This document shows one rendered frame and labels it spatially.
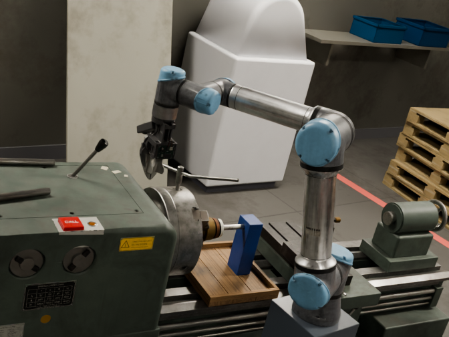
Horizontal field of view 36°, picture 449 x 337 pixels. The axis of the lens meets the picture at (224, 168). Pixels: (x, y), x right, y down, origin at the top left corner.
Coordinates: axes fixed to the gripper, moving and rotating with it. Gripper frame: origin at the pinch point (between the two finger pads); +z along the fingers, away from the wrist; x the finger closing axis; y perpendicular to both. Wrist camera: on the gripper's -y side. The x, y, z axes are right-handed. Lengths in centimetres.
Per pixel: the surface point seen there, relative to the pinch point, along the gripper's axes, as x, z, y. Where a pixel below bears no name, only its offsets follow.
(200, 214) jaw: 24.2, 17.2, -3.0
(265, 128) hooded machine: 220, 80, -237
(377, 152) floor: 432, 137, -313
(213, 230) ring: 33.8, 26.6, -7.1
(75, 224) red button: -26.3, 9.4, 11.9
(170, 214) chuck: 11.3, 15.9, -1.5
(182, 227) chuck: 15.3, 19.2, 1.7
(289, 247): 68, 34, -3
